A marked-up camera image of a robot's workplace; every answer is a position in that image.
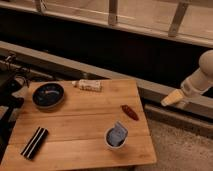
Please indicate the cream paddle gripper finger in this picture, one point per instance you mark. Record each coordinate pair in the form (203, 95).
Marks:
(172, 98)

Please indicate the dried red chili pepper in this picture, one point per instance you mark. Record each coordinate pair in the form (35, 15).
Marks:
(130, 112)

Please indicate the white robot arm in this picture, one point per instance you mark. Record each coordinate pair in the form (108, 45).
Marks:
(196, 84)

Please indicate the white cup with blue cloth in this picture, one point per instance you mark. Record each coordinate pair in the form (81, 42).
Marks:
(116, 136)

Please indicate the white plastic bottle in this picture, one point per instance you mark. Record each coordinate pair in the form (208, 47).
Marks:
(88, 85)

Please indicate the dark blue bowl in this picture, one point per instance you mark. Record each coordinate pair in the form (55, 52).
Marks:
(48, 95)

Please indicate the black white striped box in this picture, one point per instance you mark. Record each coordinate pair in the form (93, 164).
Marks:
(34, 143)

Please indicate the black equipment with cables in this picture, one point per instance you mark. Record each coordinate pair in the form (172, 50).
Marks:
(11, 81)

